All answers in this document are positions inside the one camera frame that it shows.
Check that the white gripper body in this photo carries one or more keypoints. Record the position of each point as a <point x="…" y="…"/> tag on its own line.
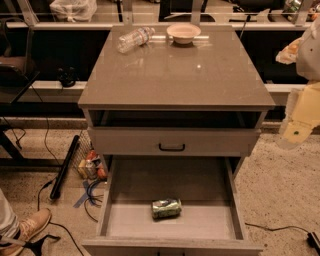
<point x="309" y="57"/>

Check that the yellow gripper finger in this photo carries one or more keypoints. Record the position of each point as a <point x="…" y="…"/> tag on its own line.
<point x="290" y="53"/>

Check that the green soda can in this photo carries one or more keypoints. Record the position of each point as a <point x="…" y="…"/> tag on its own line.
<point x="166" y="208"/>

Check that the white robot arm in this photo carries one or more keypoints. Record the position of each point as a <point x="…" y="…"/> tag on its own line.
<point x="308" y="62"/>

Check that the grey drawer cabinet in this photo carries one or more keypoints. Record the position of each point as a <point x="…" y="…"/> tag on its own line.
<point x="210" y="83"/>

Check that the open grey middle drawer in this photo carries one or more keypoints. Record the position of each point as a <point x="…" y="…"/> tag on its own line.
<point x="209" y="224"/>

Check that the closed grey top drawer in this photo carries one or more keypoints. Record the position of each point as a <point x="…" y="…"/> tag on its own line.
<point x="199" y="142"/>

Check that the clear plastic water bottle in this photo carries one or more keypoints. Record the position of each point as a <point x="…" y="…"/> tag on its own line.
<point x="135" y="38"/>

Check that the white plastic bag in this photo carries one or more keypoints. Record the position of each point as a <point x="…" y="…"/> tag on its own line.
<point x="74" y="10"/>

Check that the black round device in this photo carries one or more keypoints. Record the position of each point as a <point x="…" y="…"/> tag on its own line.
<point x="67" y="78"/>

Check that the black long bar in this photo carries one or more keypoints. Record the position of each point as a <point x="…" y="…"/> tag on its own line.
<point x="56" y="190"/>

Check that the black chair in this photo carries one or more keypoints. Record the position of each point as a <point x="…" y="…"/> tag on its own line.
<point x="17" y="73"/>

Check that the tan boot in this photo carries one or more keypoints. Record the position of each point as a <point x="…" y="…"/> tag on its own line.
<point x="28" y="228"/>

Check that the grey trouser leg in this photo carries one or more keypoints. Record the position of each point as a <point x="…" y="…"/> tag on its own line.
<point x="9" y="223"/>

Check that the black drawer handle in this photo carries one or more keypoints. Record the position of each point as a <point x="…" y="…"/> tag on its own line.
<point x="173" y="148"/>

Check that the wire basket with items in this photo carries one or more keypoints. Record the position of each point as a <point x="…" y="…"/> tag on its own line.
<point x="86" y="162"/>

